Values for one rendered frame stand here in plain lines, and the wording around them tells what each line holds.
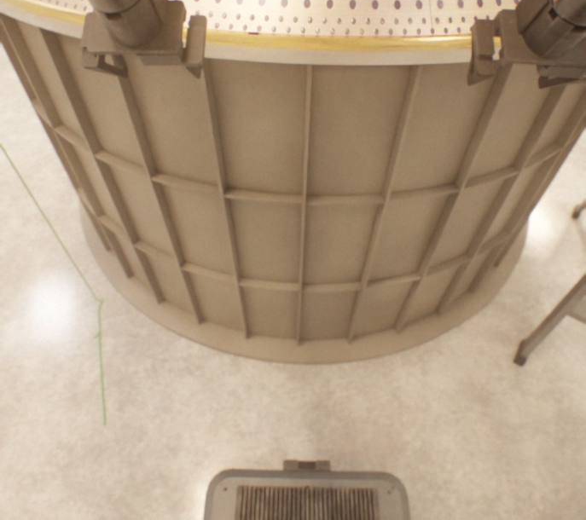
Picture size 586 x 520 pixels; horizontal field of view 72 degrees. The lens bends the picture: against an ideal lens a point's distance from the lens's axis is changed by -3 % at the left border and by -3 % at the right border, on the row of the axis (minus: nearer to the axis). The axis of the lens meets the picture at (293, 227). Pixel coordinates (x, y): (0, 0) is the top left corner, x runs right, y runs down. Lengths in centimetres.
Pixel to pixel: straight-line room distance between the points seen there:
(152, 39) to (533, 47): 41
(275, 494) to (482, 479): 70
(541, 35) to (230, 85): 53
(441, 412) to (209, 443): 79
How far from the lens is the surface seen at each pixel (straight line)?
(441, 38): 79
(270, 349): 160
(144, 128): 102
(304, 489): 123
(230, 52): 75
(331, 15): 76
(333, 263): 121
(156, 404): 162
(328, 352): 160
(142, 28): 49
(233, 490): 124
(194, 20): 54
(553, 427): 178
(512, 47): 53
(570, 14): 50
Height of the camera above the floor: 148
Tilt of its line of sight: 49 degrees down
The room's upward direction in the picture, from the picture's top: 1 degrees clockwise
